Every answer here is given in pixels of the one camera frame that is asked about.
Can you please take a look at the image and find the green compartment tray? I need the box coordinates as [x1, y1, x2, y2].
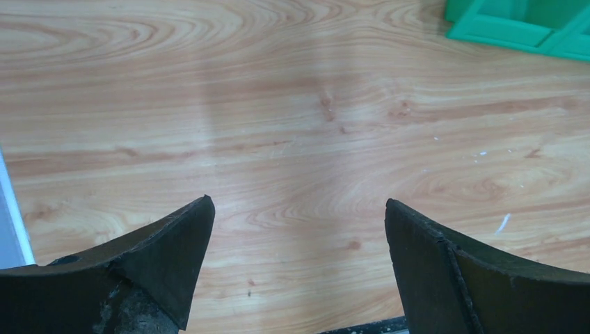
[445, 0, 589, 62]

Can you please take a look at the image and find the white wire scrap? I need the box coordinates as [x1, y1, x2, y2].
[495, 213, 511, 234]

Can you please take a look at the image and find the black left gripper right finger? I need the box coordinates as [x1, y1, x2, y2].
[385, 199, 589, 333]

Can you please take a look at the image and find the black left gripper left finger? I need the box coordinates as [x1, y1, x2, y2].
[1, 196, 215, 333]

